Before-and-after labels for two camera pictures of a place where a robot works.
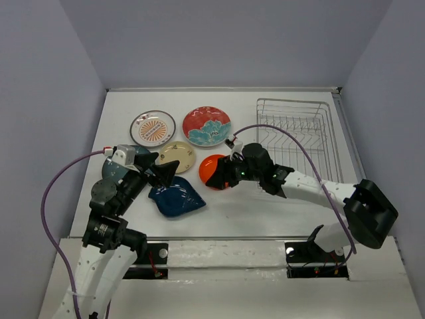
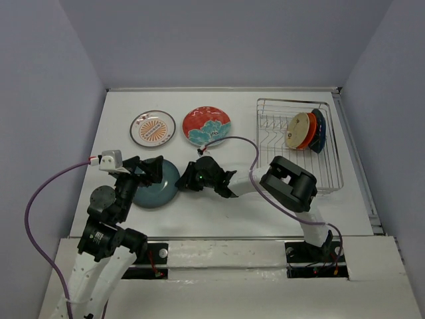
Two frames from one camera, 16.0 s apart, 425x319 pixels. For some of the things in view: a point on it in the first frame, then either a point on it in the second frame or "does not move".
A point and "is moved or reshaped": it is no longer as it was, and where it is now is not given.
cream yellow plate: (178, 151) to (297, 130)
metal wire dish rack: (311, 123) does not move
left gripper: (165, 173) does not move
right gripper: (223, 173) to (187, 179)
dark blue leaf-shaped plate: (178, 198) to (319, 139)
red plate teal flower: (206, 126) does not move
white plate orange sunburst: (153, 128) does not move
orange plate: (207, 167) is moved or reshaped
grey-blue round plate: (115, 171) to (159, 195)
